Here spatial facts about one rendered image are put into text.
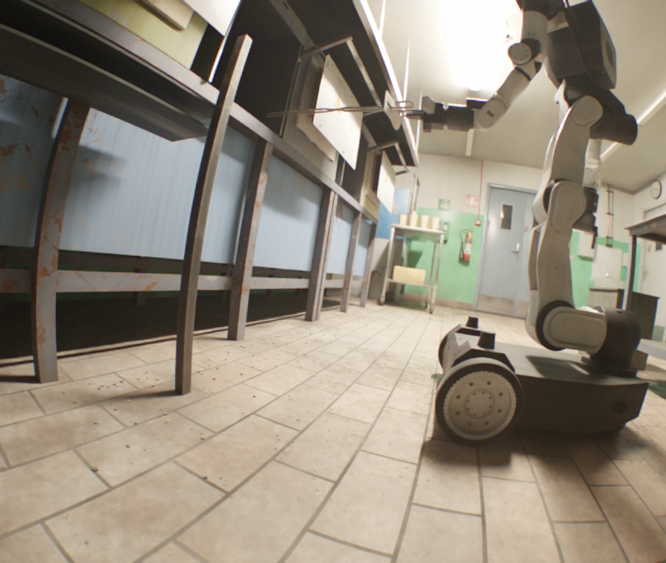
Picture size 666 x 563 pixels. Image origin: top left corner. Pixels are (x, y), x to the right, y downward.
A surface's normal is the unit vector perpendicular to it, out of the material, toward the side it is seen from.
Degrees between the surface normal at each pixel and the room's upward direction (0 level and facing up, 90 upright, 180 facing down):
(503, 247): 90
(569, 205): 90
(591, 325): 90
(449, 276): 90
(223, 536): 0
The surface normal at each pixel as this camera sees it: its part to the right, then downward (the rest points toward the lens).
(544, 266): -0.33, 0.00
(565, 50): -0.86, 0.12
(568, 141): -0.37, 0.41
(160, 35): 0.93, 0.15
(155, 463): 0.15, -0.99
